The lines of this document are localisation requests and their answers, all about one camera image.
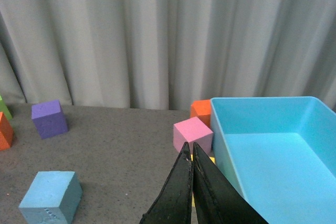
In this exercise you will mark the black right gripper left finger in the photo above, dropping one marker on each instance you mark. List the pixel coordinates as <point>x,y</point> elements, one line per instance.
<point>174,202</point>

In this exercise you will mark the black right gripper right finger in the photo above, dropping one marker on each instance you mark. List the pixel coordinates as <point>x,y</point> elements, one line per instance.
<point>216,200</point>

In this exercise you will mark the blue foam block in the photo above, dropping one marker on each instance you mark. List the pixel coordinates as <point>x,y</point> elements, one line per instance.
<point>53,197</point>

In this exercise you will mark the yellow foam block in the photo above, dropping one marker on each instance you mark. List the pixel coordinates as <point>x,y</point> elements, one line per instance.
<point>193,199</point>

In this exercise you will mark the pink foam block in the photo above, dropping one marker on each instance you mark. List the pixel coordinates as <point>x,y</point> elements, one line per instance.
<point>192,130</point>

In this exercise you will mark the light blue plastic bin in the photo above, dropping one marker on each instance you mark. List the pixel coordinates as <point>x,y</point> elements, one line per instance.
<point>279,154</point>

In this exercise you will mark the orange foam block right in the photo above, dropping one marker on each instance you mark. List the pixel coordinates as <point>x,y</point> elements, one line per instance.
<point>202,110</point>

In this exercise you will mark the orange foam block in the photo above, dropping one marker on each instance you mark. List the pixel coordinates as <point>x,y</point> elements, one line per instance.
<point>202,110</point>
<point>6,133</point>

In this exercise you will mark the purple foam block rear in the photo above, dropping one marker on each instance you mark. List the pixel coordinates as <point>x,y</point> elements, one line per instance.
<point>49,119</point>

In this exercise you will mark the grey curtain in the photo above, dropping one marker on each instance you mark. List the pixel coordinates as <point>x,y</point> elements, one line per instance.
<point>165,54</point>

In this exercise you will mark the orange foam block left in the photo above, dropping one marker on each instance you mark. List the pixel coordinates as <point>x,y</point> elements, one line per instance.
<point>6,133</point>

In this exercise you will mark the green foam block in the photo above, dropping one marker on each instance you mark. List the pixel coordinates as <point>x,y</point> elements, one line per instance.
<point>4,109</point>

